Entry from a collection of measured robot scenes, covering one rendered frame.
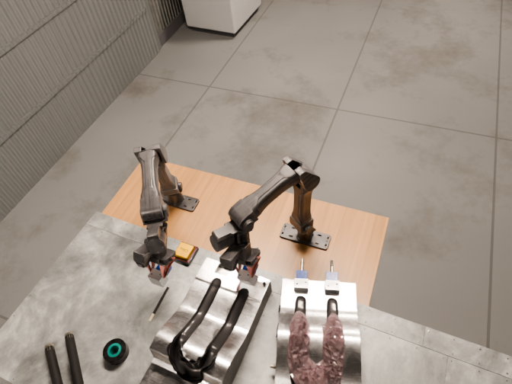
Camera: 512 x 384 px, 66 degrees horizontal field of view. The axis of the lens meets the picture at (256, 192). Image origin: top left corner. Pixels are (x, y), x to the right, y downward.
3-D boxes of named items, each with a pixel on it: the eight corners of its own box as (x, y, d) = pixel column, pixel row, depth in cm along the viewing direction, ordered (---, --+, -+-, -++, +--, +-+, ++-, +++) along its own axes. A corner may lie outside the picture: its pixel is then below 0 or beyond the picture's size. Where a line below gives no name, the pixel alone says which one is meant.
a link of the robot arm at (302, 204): (299, 237, 150) (303, 180, 126) (289, 225, 154) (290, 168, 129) (312, 228, 152) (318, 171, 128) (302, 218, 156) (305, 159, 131)
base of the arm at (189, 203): (189, 201, 167) (196, 189, 171) (148, 190, 173) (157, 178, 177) (193, 212, 173) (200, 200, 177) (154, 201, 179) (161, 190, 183)
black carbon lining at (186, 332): (214, 278, 144) (209, 266, 137) (254, 293, 139) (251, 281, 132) (164, 372, 125) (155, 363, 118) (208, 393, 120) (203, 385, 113)
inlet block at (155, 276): (170, 252, 148) (166, 245, 144) (181, 257, 146) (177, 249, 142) (152, 283, 141) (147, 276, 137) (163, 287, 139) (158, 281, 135)
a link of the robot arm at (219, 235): (222, 259, 124) (222, 235, 115) (207, 241, 128) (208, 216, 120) (251, 244, 129) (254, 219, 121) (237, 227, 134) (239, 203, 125)
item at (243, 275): (254, 248, 146) (248, 243, 141) (266, 251, 143) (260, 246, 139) (241, 282, 141) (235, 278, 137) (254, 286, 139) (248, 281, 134)
